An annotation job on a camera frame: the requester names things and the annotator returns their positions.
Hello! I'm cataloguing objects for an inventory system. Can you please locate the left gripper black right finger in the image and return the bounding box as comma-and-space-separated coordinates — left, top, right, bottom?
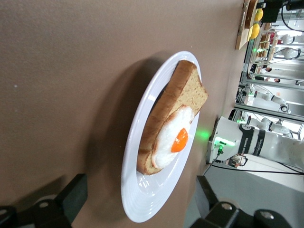
190, 175, 293, 228

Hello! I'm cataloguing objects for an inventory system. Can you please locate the white round plate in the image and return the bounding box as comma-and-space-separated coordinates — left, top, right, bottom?
120, 51, 202, 223

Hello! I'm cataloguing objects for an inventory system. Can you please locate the wooden cutting board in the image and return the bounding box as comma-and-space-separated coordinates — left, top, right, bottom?
235, 0, 253, 50

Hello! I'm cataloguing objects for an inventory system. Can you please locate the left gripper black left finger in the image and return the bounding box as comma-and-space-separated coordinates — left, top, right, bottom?
0, 173, 88, 228

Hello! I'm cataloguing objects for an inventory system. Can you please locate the thin black base cable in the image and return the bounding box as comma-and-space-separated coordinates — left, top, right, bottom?
203, 146, 304, 176

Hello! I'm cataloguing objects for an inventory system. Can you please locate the black background box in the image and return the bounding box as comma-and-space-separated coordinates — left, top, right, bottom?
261, 1, 285, 23

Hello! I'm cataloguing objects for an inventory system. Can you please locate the fried egg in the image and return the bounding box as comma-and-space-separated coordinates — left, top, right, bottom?
151, 105, 195, 170

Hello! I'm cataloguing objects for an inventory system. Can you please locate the round yellow lemon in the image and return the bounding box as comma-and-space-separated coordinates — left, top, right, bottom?
249, 22, 261, 40

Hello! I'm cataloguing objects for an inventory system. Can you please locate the pointed yellow lemon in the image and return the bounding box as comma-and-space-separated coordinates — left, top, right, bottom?
254, 8, 264, 22

